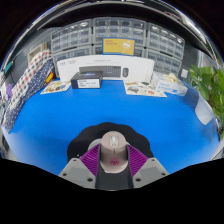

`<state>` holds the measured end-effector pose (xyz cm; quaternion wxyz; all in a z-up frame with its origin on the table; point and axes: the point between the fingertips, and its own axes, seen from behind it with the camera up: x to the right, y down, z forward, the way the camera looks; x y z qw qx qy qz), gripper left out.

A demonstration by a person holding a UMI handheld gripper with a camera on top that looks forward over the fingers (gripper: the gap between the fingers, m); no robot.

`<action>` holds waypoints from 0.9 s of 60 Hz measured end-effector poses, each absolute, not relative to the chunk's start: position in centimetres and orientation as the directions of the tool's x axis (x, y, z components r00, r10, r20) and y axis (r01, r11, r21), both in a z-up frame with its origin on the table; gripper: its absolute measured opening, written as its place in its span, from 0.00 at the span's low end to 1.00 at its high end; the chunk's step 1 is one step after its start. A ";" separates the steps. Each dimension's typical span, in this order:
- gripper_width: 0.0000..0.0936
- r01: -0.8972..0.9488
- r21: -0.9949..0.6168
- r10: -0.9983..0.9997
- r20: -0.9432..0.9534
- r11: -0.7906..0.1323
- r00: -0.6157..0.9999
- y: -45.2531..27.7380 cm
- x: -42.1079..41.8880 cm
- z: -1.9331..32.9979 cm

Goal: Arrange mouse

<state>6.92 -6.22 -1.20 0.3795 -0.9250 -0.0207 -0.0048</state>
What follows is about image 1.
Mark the pink computer mouse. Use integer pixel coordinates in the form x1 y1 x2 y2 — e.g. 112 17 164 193
99 130 129 174

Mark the green plant in white pot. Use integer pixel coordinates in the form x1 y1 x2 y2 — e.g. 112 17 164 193
188 64 224 141

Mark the navy dotted cloth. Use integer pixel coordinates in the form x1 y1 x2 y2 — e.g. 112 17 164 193
3 59 56 133

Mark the white keyboard box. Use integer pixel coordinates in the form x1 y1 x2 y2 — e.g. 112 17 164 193
56 54 156 83

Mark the white woven basket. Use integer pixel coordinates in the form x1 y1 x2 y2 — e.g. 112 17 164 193
27 42 49 64

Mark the colourful sticker sheet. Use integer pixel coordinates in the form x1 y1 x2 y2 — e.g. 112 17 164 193
123 80 168 99
40 79 72 95

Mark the small black box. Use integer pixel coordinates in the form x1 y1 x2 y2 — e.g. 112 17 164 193
70 70 104 90

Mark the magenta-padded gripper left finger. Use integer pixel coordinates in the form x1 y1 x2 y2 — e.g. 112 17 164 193
58 143 102 190

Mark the red and white patterned cloth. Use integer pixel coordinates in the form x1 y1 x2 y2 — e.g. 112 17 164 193
8 49 54 111

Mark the white and blue tissue box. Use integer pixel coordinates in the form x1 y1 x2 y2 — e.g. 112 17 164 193
150 72 189 97

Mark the yellow card box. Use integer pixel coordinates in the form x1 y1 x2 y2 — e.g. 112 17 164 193
102 37 136 57

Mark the black round mouse pad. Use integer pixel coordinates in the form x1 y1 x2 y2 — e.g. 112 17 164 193
66 121 155 164

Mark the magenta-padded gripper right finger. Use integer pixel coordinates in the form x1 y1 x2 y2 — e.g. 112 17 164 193
126 144 169 190

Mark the purple plush toy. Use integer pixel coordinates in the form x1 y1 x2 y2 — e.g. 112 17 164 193
5 83 14 99

